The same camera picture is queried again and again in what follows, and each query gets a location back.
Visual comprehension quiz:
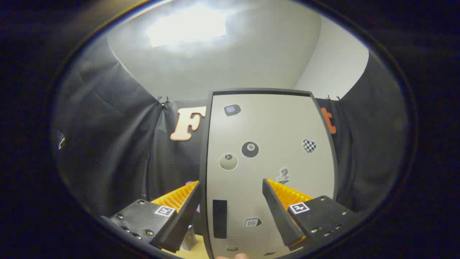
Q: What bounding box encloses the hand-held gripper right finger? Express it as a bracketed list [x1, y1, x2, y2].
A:
[262, 178, 362, 252]

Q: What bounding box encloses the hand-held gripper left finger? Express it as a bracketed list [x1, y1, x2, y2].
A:
[100, 181, 202, 253]

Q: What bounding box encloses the white cabinet door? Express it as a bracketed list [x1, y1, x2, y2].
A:
[207, 94, 335, 259]

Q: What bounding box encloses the grey cabinet body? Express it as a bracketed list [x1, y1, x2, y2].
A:
[199, 87, 339, 259]

